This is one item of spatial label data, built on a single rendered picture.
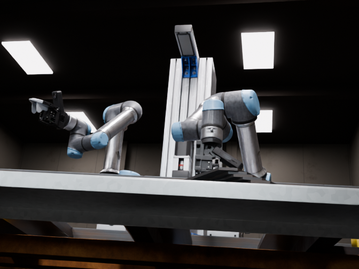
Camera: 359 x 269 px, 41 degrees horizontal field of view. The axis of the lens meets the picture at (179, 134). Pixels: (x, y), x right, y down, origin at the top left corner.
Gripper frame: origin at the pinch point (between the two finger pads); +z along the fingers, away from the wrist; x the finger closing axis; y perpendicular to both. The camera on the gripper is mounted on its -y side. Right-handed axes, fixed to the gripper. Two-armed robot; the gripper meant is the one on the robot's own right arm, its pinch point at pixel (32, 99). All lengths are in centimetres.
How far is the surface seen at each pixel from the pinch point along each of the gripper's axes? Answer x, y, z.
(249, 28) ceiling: 227, -422, -553
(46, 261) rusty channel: -57, 70, 17
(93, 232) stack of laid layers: -45, 56, -11
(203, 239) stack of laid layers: -80, 52, -32
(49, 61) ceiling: 655, -372, -450
